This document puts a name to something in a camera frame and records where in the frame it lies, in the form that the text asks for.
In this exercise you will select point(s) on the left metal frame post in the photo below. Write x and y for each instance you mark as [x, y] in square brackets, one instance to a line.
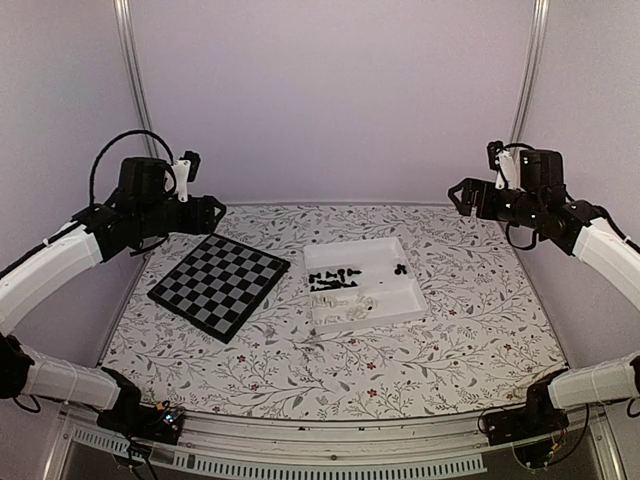
[125, 28]

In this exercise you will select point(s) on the right metal frame post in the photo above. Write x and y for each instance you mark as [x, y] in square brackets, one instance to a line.
[533, 59]

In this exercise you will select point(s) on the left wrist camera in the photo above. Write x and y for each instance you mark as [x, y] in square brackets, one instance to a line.
[185, 170]

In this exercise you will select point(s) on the aluminium front rail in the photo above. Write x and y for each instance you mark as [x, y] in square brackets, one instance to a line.
[441, 447]

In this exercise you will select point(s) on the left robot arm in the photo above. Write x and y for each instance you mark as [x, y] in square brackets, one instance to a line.
[150, 202]

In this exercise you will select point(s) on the metal frame post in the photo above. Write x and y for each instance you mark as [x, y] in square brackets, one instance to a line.
[125, 28]
[533, 59]

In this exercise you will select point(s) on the black chess pieces pile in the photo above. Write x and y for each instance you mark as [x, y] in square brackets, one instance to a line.
[341, 278]

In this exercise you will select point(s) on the white plastic tray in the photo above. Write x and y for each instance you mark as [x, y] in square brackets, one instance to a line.
[400, 296]

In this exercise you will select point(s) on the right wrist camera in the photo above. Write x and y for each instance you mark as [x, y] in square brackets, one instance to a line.
[501, 161]

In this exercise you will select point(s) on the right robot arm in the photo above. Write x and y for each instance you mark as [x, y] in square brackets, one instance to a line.
[529, 191]

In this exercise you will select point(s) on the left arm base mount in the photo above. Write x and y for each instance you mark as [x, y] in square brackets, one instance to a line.
[162, 422]

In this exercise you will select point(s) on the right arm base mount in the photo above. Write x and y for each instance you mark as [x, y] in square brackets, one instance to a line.
[535, 418]

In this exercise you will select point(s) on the white chess pieces pile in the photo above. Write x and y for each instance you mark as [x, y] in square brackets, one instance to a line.
[332, 309]

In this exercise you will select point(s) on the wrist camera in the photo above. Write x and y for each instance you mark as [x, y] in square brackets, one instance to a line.
[185, 170]
[501, 161]

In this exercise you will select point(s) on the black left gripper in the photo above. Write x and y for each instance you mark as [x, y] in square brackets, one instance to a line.
[201, 219]

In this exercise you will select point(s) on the floral table mat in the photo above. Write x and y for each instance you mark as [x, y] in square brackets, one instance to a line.
[483, 339]

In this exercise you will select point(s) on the black grey chessboard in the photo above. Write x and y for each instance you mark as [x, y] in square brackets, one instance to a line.
[218, 285]

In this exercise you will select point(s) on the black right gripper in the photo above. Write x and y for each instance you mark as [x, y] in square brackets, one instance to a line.
[472, 186]

